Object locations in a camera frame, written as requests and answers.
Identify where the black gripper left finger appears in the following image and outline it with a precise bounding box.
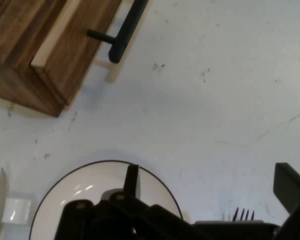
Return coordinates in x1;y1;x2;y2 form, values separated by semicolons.
56;164;206;240

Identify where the wooden drawer with light edge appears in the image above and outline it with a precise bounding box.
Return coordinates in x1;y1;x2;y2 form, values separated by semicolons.
30;0;123;106

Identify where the white ceramic cutlery rest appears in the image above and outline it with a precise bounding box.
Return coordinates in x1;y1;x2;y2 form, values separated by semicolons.
0;197;32;225

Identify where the brown wooden cabinet box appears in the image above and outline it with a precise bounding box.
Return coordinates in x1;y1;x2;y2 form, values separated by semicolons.
0;0;69;118

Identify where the dark metal fork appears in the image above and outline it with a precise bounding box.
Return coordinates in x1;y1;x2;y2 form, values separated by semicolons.
231;207;256;222

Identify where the white plate with black rim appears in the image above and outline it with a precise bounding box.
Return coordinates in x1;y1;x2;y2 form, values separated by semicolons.
29;159;185;240

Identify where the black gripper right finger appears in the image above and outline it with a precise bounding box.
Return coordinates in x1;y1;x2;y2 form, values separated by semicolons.
273;162;300;240

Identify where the black bar drawer handle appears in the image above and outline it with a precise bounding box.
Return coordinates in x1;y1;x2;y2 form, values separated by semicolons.
86;0;150;64

